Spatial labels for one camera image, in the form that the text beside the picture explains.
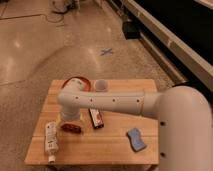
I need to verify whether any white squeeze bottle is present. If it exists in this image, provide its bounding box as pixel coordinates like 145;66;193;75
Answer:
45;122;59;163

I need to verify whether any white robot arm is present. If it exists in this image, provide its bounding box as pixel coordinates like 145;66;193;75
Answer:
58;78;213;171

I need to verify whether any orange ceramic bowl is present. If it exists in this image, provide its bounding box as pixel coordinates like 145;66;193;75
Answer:
61;76;91;91

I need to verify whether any translucent plastic cup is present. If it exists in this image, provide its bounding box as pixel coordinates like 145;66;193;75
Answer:
94;79;108;92

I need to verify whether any blue sponge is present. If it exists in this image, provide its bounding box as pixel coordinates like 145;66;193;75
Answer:
126;128;146;152

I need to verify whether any dark red sausage toy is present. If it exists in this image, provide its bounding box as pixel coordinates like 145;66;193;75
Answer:
61;124;82;134

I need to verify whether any black box on floor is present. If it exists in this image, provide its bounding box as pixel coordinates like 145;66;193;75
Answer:
122;21;140;39

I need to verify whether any long white counter edge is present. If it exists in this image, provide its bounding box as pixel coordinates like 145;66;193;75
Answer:
119;0;213;91

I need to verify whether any white machine base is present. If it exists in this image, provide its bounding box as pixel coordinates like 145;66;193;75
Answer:
49;0;80;13

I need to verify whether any black floor cable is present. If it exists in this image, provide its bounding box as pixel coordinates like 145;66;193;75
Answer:
43;8;68;28

